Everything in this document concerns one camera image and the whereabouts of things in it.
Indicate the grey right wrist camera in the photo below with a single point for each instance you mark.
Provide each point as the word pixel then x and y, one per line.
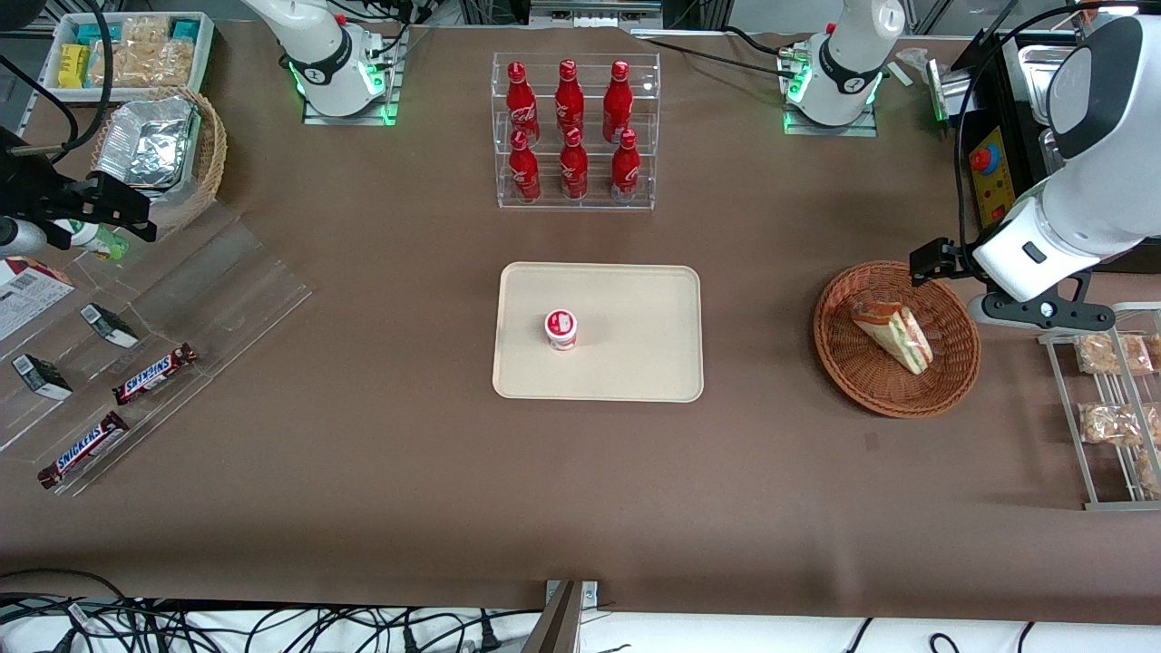
pixel 20 238

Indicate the yellow snack packet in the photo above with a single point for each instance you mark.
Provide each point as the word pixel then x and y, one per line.
pixel 73 65

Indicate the red emergency stop button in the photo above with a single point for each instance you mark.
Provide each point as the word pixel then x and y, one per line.
pixel 981 159

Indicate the grey metal camera post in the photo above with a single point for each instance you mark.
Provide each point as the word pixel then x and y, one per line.
pixel 564 617

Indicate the brown Snickers bar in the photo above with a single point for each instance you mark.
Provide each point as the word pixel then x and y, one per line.
pixel 154 374
pixel 82 451

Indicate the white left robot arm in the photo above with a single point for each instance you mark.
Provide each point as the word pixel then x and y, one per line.
pixel 1088 218

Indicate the small black carton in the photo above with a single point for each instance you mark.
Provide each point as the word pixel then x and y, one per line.
pixel 41 376
pixel 109 325

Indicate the green lidded snack cup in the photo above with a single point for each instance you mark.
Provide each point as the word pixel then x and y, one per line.
pixel 95 243

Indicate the crumpled clear plastic wrapper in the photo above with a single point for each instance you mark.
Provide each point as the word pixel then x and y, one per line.
pixel 914 62

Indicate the red cola bottle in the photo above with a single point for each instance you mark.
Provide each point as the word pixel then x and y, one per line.
pixel 625 172
pixel 573 170
pixel 569 98
pixel 523 172
pixel 618 100
pixel 519 100

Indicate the triangle sandwich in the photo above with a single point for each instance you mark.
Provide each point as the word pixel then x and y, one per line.
pixel 893 331

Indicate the round brown wicker basket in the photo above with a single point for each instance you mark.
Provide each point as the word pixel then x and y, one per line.
pixel 871 385

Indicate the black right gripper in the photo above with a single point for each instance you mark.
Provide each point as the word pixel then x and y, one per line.
pixel 34 195

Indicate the silver foil container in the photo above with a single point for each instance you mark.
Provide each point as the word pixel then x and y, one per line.
pixel 145 145

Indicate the clear acrylic tiered stand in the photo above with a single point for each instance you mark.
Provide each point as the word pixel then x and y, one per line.
pixel 227 290

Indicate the clear granola snack pack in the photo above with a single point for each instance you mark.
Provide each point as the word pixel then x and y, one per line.
pixel 1102 354
pixel 1150 472
pixel 1102 424

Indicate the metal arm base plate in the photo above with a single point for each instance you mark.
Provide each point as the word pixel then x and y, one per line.
pixel 385 100
pixel 866 127

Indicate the steel warmer tray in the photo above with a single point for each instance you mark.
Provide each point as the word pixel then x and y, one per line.
pixel 1034 71
pixel 1050 152

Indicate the teal snack packet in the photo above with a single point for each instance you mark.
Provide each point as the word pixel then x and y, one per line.
pixel 86 34
pixel 185 30

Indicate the red white yogurt cup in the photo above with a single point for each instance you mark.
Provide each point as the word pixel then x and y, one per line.
pixel 561 328

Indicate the clear acrylic bottle rack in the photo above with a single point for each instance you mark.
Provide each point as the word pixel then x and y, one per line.
pixel 594 204

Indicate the white plastic bin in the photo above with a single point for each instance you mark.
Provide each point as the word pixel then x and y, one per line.
pixel 207 41

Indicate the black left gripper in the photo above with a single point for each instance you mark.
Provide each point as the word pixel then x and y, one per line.
pixel 956 255

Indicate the light wicker basket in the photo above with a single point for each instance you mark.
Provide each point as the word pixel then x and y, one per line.
pixel 211 154

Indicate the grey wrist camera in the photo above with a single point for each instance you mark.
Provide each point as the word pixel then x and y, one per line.
pixel 1043 313
pixel 20 238

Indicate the white red barcode carton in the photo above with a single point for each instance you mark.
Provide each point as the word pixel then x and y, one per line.
pixel 27 299

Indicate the clear cracker snack bag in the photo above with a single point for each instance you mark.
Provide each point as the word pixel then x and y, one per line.
pixel 118 65
pixel 145 29
pixel 172 62

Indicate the beige plastic tray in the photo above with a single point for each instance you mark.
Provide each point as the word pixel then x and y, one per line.
pixel 635 363

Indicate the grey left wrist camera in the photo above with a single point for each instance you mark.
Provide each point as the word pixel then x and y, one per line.
pixel 1043 313

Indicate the black food warmer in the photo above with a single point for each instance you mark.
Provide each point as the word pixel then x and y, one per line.
pixel 993 100

